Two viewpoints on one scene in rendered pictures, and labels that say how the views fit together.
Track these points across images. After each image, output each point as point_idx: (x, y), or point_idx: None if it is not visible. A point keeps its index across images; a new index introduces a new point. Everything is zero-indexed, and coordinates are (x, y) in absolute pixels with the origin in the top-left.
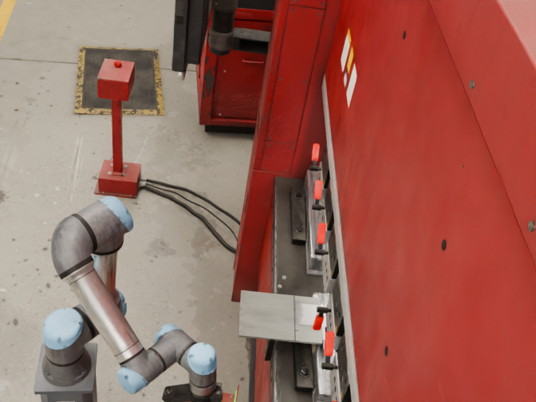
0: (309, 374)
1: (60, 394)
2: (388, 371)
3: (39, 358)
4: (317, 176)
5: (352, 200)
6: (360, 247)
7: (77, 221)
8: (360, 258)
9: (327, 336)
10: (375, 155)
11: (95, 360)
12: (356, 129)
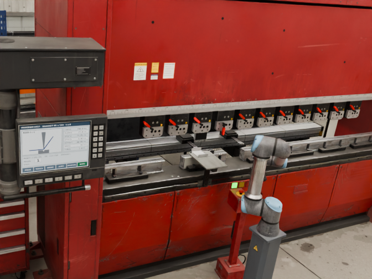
0: None
1: None
2: (277, 73)
3: (273, 238)
4: (144, 136)
5: (211, 87)
6: (234, 83)
7: (278, 138)
8: (236, 85)
9: (241, 114)
10: (225, 58)
11: (256, 224)
12: (194, 71)
